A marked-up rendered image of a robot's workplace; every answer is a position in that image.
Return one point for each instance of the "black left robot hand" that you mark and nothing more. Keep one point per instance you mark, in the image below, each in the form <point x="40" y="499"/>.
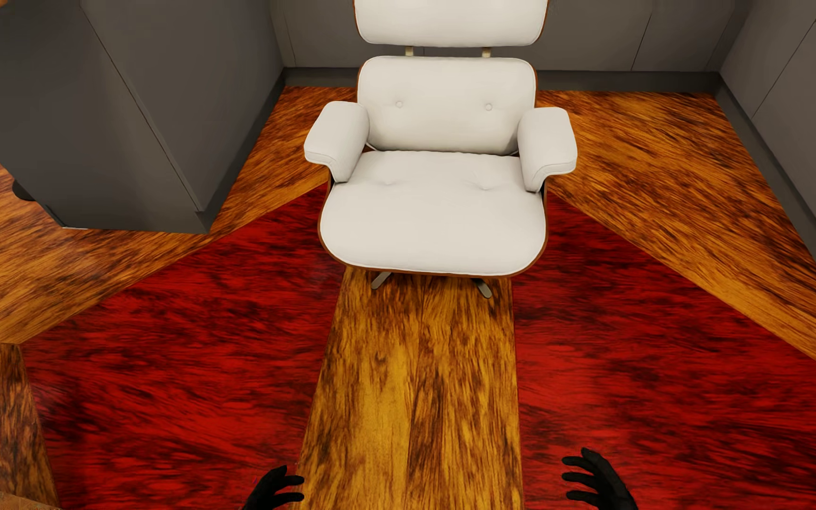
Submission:
<point x="273" y="490"/>

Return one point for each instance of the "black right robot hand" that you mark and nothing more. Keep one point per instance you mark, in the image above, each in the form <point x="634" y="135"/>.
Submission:
<point x="603" y="481"/>

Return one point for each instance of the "white armchair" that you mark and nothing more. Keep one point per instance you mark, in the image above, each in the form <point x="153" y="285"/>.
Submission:
<point x="436" y="212"/>

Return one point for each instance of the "grey cabinet block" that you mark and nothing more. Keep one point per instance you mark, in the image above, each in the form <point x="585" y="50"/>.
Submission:
<point x="124" y="113"/>

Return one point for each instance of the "grey wall cabinet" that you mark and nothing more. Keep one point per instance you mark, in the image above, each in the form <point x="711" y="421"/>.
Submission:
<point x="794" y="92"/>

